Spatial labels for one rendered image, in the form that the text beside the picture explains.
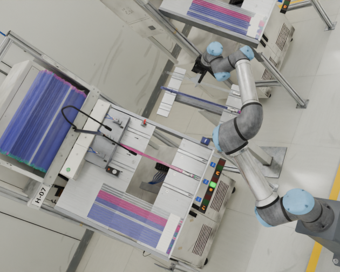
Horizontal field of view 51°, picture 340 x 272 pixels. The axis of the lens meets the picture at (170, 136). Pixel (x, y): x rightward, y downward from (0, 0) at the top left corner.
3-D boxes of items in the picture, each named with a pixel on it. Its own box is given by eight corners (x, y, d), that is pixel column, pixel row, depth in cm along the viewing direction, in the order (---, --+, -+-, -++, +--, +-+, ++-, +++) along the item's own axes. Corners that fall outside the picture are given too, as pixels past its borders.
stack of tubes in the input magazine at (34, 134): (88, 94, 206) (47, 68, 190) (45, 174, 194) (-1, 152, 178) (79, 95, 216) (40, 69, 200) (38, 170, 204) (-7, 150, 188)
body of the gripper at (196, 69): (195, 60, 204) (201, 51, 193) (208, 67, 205) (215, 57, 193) (190, 72, 202) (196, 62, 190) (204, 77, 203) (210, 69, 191)
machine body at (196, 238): (240, 184, 277) (190, 149, 241) (207, 271, 260) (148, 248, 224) (185, 171, 327) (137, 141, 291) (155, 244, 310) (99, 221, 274)
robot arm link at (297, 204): (324, 218, 154) (311, 208, 146) (295, 226, 161) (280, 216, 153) (318, 194, 161) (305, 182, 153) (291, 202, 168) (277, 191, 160)
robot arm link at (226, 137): (293, 226, 156) (232, 120, 151) (263, 234, 164) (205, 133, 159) (297, 212, 166) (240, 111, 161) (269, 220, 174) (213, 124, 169)
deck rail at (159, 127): (214, 149, 216) (215, 147, 210) (212, 153, 216) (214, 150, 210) (109, 105, 223) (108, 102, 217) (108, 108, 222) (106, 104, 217)
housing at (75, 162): (114, 111, 223) (110, 103, 209) (77, 182, 211) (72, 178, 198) (102, 106, 224) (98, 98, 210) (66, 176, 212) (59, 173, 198)
